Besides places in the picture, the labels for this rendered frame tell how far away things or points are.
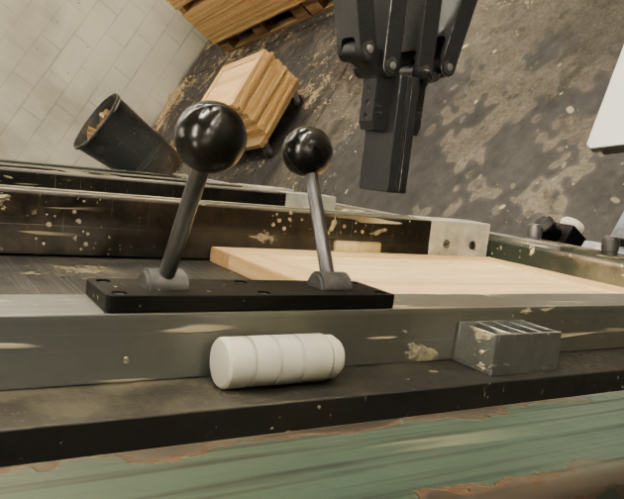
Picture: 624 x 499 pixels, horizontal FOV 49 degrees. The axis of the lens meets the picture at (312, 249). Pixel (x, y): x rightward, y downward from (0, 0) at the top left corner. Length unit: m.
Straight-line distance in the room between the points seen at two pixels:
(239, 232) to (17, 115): 5.33
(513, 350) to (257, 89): 3.69
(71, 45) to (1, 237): 5.65
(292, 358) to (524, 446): 0.20
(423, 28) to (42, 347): 0.28
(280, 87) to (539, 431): 4.03
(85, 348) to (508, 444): 0.24
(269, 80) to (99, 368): 3.84
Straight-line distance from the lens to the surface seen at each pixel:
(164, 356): 0.41
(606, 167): 2.47
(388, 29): 0.42
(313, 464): 0.20
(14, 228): 0.81
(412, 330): 0.50
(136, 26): 6.70
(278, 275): 0.71
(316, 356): 0.41
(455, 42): 0.46
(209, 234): 0.87
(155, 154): 5.28
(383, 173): 0.42
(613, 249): 1.08
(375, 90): 0.42
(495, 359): 0.50
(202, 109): 0.36
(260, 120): 4.12
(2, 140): 6.10
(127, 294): 0.40
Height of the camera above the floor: 1.66
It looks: 31 degrees down
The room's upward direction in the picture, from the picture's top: 51 degrees counter-clockwise
